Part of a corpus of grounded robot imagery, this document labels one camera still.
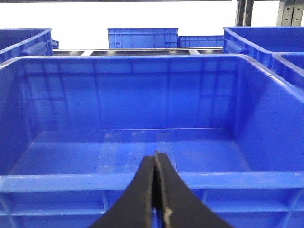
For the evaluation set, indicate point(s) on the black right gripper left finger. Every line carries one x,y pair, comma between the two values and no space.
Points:
134,207

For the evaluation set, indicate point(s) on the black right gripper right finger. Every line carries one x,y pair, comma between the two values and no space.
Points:
178,206

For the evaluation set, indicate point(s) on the large blue plastic crate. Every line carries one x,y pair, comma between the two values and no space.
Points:
73,132

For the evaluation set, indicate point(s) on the far low blue crate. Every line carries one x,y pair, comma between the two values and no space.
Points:
200,41

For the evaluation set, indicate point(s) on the metal rack rails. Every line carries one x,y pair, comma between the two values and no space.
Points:
140,51

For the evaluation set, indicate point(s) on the near right blue crate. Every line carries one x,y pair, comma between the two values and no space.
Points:
290,66

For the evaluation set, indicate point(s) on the blue crate at right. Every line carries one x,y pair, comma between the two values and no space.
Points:
261,43

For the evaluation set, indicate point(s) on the blue crate at left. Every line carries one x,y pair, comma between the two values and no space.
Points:
20,42

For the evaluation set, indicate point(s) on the grey metal shelf uprights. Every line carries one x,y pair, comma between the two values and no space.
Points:
282,13

